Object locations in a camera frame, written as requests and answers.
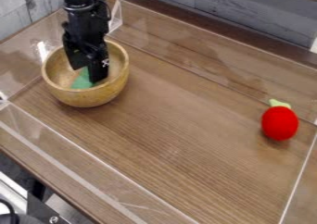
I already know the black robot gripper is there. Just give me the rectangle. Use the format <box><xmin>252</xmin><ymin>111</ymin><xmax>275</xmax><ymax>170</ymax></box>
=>
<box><xmin>61</xmin><ymin>4</ymin><xmax>110</xmax><ymax>83</ymax></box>

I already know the green rectangular block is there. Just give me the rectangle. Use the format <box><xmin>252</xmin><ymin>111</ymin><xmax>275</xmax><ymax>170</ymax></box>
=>
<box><xmin>70</xmin><ymin>68</ymin><xmax>93</xmax><ymax>89</ymax></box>

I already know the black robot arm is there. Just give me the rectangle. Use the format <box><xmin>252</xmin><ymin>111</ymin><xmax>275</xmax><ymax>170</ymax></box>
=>
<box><xmin>61</xmin><ymin>0</ymin><xmax>110</xmax><ymax>83</ymax></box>

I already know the wooden bowl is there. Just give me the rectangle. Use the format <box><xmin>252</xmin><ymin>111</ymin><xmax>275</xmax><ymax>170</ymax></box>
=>
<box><xmin>41</xmin><ymin>40</ymin><xmax>129</xmax><ymax>107</ymax></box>

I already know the clear acrylic corner bracket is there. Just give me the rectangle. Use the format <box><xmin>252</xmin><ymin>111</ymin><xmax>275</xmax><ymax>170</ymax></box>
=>
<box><xmin>108</xmin><ymin>0</ymin><xmax>123</xmax><ymax>33</ymax></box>

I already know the clear acrylic tray wall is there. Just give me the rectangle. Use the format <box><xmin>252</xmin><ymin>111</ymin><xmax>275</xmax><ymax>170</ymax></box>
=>
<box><xmin>0</xmin><ymin>0</ymin><xmax>317</xmax><ymax>224</ymax></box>

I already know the black metal bracket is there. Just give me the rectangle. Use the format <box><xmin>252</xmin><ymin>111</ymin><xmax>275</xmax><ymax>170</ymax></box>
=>
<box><xmin>25</xmin><ymin>193</ymin><xmax>70</xmax><ymax>224</ymax></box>

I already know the black cable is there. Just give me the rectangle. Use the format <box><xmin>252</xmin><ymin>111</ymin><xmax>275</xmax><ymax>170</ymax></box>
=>
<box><xmin>0</xmin><ymin>198</ymin><xmax>20</xmax><ymax>224</ymax></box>

